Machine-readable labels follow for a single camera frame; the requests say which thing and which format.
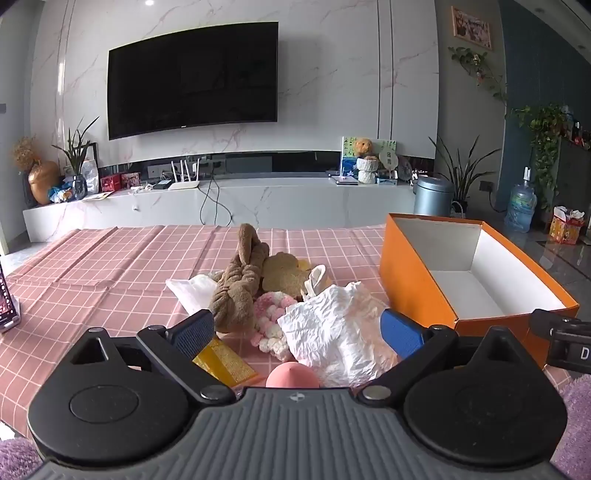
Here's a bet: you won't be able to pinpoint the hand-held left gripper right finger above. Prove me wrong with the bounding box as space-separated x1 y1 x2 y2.
358 309 527 405

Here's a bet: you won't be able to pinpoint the white wifi router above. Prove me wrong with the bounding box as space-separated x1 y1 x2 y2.
168 158 202 191

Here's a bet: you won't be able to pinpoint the hanging vine plant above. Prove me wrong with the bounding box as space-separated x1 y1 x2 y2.
449 46 509 103

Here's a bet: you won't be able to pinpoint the cream fabric pouch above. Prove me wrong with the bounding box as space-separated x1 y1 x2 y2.
301 265 331 302

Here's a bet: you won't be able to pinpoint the black wall television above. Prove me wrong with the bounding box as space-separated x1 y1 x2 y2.
107 22 280 141

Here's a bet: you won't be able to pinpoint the gold round vase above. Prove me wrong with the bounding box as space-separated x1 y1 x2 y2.
28 161 61 206

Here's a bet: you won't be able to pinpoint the pink white crochet pouch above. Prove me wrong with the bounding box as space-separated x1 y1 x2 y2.
253 292 298 361

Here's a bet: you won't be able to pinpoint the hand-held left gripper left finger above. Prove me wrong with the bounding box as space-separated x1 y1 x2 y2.
65 309 237 405

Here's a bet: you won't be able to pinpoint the white mesh bag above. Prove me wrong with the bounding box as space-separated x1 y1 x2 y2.
165 274 220 315

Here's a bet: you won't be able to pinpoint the round hand fan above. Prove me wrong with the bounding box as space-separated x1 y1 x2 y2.
379 148 400 179

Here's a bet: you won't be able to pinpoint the black router cable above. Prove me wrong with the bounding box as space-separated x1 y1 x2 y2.
199 174 234 227

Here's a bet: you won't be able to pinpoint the blue water bottle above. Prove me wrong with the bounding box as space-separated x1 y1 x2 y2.
504 167 537 234

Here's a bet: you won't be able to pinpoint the orange cardboard box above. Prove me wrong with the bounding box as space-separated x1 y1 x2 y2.
379 213 581 370

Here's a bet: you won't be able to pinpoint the yellow scouring sponge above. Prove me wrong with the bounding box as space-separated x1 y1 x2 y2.
191 336 257 387

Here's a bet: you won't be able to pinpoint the pink round sponge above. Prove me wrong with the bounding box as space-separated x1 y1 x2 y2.
265 361 320 389

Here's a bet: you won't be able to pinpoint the blue snack packets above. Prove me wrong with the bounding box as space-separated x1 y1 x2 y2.
48 182 75 204

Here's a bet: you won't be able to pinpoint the green blue painting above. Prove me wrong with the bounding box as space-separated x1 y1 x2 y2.
341 136 398 180

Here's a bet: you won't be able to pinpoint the smartphone on stand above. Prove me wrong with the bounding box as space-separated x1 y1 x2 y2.
0 263 22 334

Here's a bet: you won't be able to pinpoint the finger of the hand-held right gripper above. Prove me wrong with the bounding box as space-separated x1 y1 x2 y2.
529 309 580 339

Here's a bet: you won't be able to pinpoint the brown plush toy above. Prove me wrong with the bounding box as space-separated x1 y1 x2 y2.
208 223 271 334

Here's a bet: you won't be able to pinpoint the brown loofah sponge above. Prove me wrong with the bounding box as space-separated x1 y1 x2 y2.
261 252 309 298

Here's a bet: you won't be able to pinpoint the grey metal bin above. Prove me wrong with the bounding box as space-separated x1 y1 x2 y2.
413 175 455 217

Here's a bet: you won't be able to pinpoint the green plant in glass vase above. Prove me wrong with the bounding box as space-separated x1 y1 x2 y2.
52 116 100 200

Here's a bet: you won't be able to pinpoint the white printed bag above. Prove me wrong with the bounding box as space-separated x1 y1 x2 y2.
83 159 100 195

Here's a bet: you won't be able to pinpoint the grey side cabinet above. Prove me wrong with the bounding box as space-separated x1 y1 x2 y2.
556 136 591 228

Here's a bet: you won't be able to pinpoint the pink checked tablecloth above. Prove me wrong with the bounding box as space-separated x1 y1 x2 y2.
0 224 583 435

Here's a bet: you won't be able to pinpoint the long-leaf potted plant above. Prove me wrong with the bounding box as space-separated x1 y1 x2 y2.
429 136 502 217

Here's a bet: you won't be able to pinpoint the red yellow gift bag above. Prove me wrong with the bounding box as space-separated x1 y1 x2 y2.
549 206 586 245

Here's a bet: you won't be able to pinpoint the framed wall picture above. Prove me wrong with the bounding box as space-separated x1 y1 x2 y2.
451 6 493 49

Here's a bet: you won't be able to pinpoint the dried flower bunch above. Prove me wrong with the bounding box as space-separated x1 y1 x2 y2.
11 136 42 174

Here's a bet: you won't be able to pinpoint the white marble television cabinet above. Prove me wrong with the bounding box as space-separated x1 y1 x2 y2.
23 178 426 243

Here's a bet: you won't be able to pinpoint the pothos plant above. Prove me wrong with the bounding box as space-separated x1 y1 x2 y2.
510 104 571 211

